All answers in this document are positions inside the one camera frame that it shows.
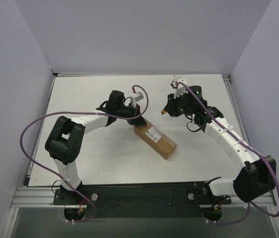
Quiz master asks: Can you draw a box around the brown cardboard express box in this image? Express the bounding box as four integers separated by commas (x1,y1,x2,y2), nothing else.
134,120,177,160

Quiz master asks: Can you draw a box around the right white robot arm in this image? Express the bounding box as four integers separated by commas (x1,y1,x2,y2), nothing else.
162,81,276,202

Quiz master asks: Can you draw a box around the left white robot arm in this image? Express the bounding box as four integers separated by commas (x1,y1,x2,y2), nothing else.
45,90,147,204

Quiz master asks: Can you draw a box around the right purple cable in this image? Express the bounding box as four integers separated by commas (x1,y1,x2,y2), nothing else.
173,80,279,225

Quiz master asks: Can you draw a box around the purple cable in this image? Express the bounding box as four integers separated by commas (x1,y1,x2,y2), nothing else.
20,84,150,223
173,80,279,225

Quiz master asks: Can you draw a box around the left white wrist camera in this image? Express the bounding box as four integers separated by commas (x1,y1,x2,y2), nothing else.
130,92,144,105

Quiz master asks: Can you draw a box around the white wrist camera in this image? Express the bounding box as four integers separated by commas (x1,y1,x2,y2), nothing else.
170,76,187,99
130,92,144,105

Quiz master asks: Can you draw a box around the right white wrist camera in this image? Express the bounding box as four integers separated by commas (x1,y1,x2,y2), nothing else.
170,76,187,99

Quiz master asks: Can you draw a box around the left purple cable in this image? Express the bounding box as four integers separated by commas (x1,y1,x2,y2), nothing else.
20,84,150,223

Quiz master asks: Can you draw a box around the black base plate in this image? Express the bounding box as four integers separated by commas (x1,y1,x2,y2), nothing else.
53,181,231,220

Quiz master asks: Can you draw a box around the aluminium frame rail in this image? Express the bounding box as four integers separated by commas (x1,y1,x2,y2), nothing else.
11,187,276,208

